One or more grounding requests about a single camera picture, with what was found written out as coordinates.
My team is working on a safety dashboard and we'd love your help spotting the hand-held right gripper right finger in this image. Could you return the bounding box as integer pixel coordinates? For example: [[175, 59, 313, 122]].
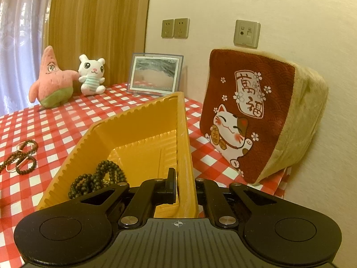
[[194, 177, 282, 228]]

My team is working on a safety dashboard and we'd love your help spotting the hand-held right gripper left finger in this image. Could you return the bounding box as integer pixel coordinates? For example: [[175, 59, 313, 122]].
[[68, 167, 179, 228]]

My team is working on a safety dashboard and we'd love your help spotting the pink starfish plush toy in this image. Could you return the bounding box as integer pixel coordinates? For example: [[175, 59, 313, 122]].
[[29, 45, 80, 109]]

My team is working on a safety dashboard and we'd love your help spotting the thin brown bead strand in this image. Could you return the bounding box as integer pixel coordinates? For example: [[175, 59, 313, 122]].
[[0, 149, 23, 174]]

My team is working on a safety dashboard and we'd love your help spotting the yellow plastic tray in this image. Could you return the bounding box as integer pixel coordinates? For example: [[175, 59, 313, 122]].
[[35, 91, 199, 219]]

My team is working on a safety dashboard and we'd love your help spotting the red checkered tablecloth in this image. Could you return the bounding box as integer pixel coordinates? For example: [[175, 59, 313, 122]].
[[0, 82, 292, 268]]

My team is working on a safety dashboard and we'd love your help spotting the wooden door panel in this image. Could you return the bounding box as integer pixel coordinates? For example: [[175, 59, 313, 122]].
[[44, 0, 153, 90]]

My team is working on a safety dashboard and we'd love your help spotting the white sheer curtain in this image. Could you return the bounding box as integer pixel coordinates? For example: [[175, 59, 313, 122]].
[[0, 0, 56, 117]]

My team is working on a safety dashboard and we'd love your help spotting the red lucky cat cushion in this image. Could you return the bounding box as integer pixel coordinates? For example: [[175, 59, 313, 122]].
[[199, 46, 330, 185]]

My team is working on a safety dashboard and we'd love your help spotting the dark bead bracelet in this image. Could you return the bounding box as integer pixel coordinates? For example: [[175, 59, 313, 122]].
[[14, 140, 39, 175]]

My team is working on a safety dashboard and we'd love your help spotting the beige network wall plate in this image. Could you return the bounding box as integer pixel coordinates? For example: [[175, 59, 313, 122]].
[[233, 19, 262, 46]]

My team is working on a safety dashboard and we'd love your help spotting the silver picture frame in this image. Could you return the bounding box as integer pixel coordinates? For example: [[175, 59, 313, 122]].
[[127, 52, 185, 96]]

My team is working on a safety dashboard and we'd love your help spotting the white bunny plush toy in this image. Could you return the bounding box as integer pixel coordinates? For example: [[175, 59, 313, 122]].
[[77, 54, 107, 96]]

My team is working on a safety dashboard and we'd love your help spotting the beige wall socket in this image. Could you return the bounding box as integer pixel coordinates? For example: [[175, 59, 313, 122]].
[[161, 19, 175, 38], [173, 18, 190, 38]]

